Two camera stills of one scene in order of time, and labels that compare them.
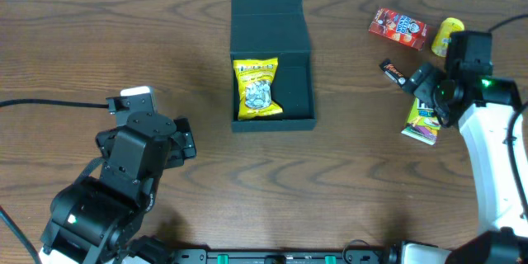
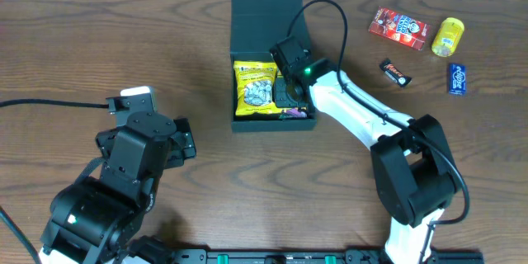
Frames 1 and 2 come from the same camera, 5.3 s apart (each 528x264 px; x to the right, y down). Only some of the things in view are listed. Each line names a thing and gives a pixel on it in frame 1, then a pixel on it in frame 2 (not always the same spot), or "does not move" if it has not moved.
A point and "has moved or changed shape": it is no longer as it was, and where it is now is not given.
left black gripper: [184, 139] does not move
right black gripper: [418, 81] → [286, 91]
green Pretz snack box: [423, 123] has moved or changed shape
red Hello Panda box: [398, 28] does not move
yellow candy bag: [256, 77] does not move
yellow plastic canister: [440, 42] does not move
